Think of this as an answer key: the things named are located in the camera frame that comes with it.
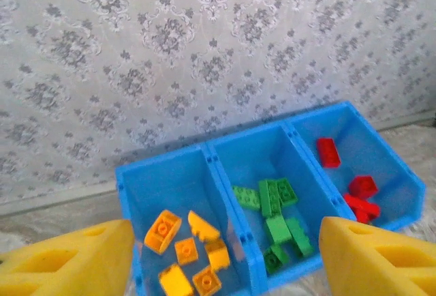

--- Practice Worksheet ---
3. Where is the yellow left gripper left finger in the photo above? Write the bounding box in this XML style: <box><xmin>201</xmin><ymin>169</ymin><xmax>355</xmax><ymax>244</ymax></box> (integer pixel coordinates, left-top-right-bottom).
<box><xmin>0</xmin><ymin>219</ymin><xmax>134</xmax><ymax>296</ymax></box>

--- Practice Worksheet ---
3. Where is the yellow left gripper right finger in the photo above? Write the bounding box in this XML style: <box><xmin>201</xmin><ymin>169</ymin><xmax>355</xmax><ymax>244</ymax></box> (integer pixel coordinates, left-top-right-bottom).
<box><xmin>318</xmin><ymin>216</ymin><xmax>436</xmax><ymax>296</ymax></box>

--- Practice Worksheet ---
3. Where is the long red lego brick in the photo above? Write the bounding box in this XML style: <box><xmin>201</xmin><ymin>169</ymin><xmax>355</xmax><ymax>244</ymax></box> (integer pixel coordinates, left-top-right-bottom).
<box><xmin>356</xmin><ymin>201</ymin><xmax>382</xmax><ymax>224</ymax></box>
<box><xmin>316</xmin><ymin>138</ymin><xmax>342</xmax><ymax>169</ymax></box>

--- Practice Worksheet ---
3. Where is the orange lego brick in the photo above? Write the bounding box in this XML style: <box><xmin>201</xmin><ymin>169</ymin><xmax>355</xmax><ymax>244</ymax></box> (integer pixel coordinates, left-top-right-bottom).
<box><xmin>192</xmin><ymin>265</ymin><xmax>222</xmax><ymax>293</ymax></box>
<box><xmin>174</xmin><ymin>237</ymin><xmax>199</xmax><ymax>265</ymax></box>
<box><xmin>158</xmin><ymin>263</ymin><xmax>195</xmax><ymax>296</ymax></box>
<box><xmin>143</xmin><ymin>209</ymin><xmax>182</xmax><ymax>253</ymax></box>
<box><xmin>204</xmin><ymin>238</ymin><xmax>231</xmax><ymax>271</ymax></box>

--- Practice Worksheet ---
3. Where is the curved orange lego piece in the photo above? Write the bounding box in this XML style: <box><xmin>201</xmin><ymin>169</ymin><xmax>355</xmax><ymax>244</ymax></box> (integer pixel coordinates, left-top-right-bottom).
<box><xmin>187</xmin><ymin>210</ymin><xmax>221</xmax><ymax>242</ymax></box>

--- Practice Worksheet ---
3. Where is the right blue plastic bin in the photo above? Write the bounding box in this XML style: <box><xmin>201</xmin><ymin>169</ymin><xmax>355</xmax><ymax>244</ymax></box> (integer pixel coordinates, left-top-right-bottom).
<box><xmin>0</xmin><ymin>110</ymin><xmax>436</xmax><ymax>216</ymax></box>

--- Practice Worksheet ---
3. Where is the blue three-compartment plastic bin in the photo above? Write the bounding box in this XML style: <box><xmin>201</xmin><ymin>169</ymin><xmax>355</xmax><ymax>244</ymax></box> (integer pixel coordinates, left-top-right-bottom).
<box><xmin>114</xmin><ymin>101</ymin><xmax>426</xmax><ymax>296</ymax></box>

